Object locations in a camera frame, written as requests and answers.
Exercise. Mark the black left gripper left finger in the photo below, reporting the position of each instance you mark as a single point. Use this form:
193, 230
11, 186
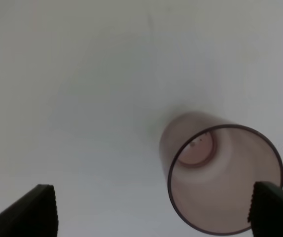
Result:
33, 215

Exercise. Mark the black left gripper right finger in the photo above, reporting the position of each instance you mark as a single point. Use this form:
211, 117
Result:
266, 210

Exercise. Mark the translucent pink plastic cup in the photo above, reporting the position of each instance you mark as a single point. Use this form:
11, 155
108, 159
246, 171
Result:
211, 166

